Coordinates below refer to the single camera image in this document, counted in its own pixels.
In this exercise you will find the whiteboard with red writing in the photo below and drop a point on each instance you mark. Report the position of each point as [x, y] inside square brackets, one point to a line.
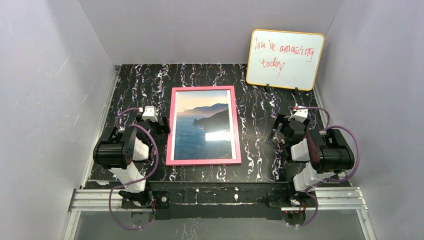
[284, 59]

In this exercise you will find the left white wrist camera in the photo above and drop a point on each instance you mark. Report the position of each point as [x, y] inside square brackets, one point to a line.
[148, 113]

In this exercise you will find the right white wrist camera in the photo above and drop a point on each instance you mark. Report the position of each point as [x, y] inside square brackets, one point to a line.
[299, 113]

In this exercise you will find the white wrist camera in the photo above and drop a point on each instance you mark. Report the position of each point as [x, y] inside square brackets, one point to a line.
[148, 113]
[299, 113]

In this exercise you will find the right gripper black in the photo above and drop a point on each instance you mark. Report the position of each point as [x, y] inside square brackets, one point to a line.
[284, 125]

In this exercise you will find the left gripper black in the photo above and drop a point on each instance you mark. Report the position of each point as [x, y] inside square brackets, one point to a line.
[159, 125]

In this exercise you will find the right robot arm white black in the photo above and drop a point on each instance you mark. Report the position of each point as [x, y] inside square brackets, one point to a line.
[326, 153]

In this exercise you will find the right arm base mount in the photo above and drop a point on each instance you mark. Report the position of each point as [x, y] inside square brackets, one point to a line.
[300, 201]

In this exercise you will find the sky and sea photo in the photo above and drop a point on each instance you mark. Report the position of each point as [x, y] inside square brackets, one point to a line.
[203, 126]

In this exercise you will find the aluminium rail at front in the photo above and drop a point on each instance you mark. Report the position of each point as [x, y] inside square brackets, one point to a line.
[328, 198]

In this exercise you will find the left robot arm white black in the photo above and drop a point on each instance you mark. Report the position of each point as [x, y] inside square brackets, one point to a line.
[118, 150]

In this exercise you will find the pink wooden photo frame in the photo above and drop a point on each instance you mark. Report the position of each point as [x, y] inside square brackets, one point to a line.
[169, 152]

